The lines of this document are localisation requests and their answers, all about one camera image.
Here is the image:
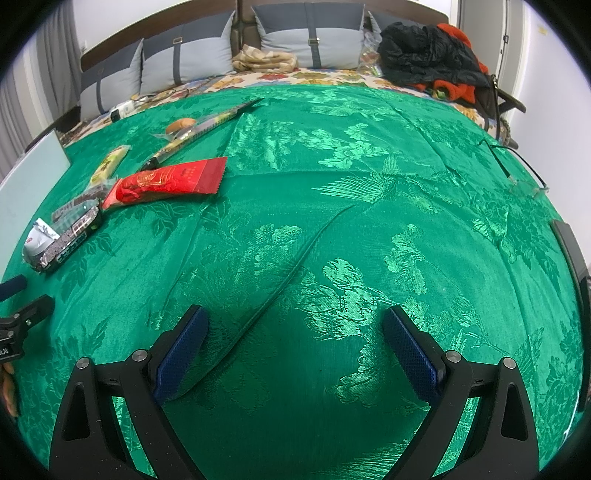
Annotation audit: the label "orange red garment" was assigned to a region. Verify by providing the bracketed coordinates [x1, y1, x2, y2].
[416, 23, 490, 104]

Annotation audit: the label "beige folded cloth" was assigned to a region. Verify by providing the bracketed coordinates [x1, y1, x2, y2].
[231, 45, 298, 73]

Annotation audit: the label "person's left hand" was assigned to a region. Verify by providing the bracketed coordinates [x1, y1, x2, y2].
[0, 362, 20, 418]

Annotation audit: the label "white silver snack packet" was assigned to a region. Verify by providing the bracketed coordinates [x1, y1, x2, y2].
[25, 219, 61, 268]

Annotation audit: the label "yellow green snack packet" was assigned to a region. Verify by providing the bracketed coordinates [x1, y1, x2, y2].
[91, 145, 131, 186]

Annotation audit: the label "bun in clear packet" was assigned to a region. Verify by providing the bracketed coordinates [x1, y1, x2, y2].
[154, 117, 198, 141]

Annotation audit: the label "white storage box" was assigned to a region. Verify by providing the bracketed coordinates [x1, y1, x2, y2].
[0, 129, 71, 273]

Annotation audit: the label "black shoulder bag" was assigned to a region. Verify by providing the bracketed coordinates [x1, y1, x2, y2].
[471, 74, 527, 121]

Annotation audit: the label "clear plastic bag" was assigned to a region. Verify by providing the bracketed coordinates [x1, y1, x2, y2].
[358, 28, 386, 77]

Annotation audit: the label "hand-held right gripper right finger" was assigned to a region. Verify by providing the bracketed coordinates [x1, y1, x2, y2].
[382, 305, 541, 480]

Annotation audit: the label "dark brown snack bar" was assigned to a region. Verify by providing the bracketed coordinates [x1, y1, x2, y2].
[50, 182, 116, 223]

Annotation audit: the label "red snack packet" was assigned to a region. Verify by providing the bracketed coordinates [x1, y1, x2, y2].
[102, 157, 229, 210]

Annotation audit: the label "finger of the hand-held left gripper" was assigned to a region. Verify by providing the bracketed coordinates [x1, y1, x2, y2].
[0, 276, 27, 301]
[0, 295, 56, 340]

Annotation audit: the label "green brocade blanket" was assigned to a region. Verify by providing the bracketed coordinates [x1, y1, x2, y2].
[0, 85, 591, 480]

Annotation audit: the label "black chocolate bar packet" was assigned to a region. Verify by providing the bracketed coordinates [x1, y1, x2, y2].
[28, 205, 103, 276]

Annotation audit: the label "eyeglasses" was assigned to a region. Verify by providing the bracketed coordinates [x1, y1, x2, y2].
[478, 138, 552, 200]

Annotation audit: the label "grey two-tone pillow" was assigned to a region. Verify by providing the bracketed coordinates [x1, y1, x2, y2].
[79, 39, 145, 121]
[252, 4, 365, 70]
[367, 10, 416, 34]
[140, 10, 236, 95]

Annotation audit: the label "grey curtain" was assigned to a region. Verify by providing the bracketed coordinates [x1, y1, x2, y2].
[0, 0, 88, 153]

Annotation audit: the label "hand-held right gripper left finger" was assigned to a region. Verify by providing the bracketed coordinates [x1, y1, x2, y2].
[48, 305, 209, 480]

